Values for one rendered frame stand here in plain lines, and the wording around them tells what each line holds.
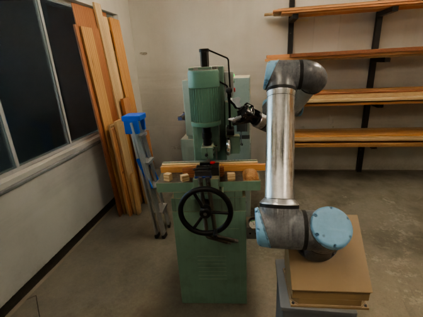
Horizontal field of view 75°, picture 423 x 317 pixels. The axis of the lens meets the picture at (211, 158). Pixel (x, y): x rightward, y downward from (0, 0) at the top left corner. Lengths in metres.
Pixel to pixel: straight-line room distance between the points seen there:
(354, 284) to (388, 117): 3.21
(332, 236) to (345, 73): 3.16
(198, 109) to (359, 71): 2.87
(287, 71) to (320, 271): 0.83
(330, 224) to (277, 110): 0.45
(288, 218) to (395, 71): 3.40
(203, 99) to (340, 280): 1.07
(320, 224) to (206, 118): 0.83
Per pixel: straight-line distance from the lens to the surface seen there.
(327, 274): 1.32
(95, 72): 2.97
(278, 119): 1.09
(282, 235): 1.06
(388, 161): 4.50
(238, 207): 1.64
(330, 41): 3.98
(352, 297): 1.38
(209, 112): 1.54
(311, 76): 1.17
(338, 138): 3.65
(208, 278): 1.96
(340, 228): 1.08
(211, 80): 1.52
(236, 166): 1.70
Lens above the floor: 1.54
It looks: 19 degrees down
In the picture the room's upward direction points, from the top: 3 degrees counter-clockwise
